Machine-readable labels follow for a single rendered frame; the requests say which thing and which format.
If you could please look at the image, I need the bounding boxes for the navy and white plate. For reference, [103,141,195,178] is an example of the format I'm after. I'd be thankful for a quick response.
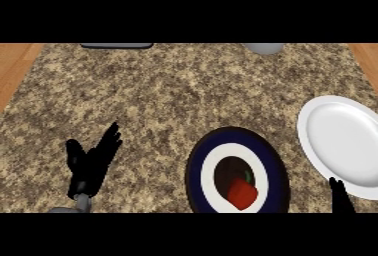
[185,126,291,214]

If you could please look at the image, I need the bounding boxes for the red bell pepper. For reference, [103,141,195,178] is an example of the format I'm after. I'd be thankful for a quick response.
[226,170,260,211]

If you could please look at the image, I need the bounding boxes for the dark grey flat appliance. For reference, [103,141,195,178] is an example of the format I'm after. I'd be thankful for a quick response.
[80,42,155,50]

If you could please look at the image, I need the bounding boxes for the grey round container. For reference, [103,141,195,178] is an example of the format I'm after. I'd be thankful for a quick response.
[241,42,286,56]

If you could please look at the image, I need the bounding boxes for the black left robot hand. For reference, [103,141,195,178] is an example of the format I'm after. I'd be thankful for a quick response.
[65,121,124,201]

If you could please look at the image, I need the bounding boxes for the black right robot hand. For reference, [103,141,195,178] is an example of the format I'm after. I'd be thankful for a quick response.
[328,176,357,214]

